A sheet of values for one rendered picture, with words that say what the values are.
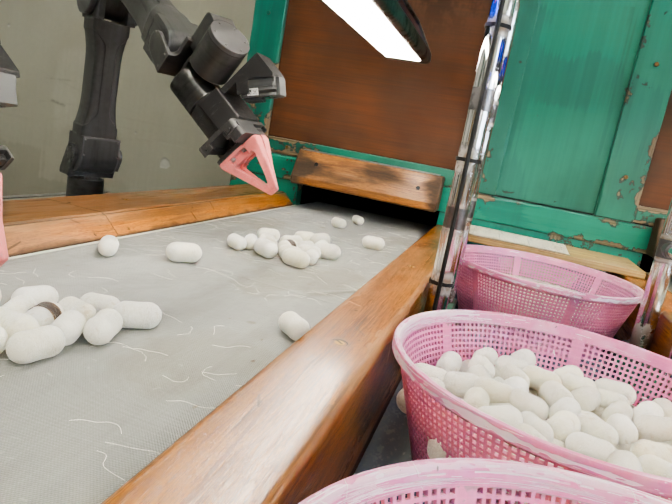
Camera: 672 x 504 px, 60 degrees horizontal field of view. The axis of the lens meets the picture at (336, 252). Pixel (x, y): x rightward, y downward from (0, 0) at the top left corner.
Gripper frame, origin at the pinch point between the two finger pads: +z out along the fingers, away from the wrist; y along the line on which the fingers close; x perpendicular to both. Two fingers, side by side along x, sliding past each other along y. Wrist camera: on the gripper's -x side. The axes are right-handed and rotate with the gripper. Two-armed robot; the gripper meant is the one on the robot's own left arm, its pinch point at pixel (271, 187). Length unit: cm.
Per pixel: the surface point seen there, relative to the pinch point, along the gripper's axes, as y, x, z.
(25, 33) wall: 138, 95, -153
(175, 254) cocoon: -21.5, 5.3, 3.6
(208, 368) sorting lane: -42.0, -3.9, 15.9
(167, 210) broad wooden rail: -4.3, 12.5, -6.2
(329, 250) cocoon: -3.1, -2.3, 12.0
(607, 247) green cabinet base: 42, -31, 41
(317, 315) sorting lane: -25.7, -5.2, 17.6
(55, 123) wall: 137, 110, -115
